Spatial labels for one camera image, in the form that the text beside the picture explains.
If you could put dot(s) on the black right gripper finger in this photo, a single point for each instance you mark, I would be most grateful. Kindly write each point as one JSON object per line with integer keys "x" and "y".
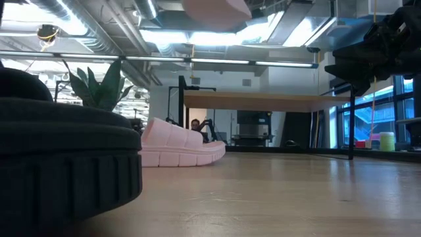
{"x": 361, "y": 54}
{"x": 355, "y": 77}

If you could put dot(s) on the pink rubber slide sandal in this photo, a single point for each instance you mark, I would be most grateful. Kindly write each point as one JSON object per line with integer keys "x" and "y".
{"x": 217, "y": 13}
{"x": 177, "y": 145}

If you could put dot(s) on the black rubber slide sandal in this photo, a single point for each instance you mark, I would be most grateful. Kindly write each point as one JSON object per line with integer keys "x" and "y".
{"x": 19, "y": 85}
{"x": 65, "y": 164}

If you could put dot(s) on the background black robot arm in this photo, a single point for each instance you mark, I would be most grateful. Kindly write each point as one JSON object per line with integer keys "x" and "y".
{"x": 210, "y": 126}

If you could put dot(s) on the pink container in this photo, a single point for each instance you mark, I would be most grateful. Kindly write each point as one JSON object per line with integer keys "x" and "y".
{"x": 373, "y": 141}

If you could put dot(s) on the red box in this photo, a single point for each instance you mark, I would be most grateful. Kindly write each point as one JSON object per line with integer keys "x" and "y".
{"x": 360, "y": 144}

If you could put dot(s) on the yellow-green roll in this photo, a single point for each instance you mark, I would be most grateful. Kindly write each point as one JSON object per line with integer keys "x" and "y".
{"x": 387, "y": 141}

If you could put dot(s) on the grey black cabinet machine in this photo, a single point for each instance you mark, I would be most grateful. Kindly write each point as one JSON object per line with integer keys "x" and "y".
{"x": 251, "y": 128}

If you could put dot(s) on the person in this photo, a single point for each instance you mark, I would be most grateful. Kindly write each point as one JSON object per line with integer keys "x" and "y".
{"x": 195, "y": 124}

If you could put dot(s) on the long ceiling light bar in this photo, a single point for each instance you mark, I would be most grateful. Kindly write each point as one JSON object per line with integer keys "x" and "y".
{"x": 164, "y": 59}

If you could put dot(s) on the green plant in white pot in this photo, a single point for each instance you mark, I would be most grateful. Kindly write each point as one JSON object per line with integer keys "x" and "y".
{"x": 102, "y": 89}

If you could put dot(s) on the black table frame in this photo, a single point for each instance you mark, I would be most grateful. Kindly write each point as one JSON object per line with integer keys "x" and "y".
{"x": 378, "y": 154}

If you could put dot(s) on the wooden shelf with black frame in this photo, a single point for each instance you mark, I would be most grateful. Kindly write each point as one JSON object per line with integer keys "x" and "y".
{"x": 263, "y": 101}

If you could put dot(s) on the ceiling dome camera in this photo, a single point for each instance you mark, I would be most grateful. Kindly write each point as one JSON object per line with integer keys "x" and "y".
{"x": 47, "y": 33}

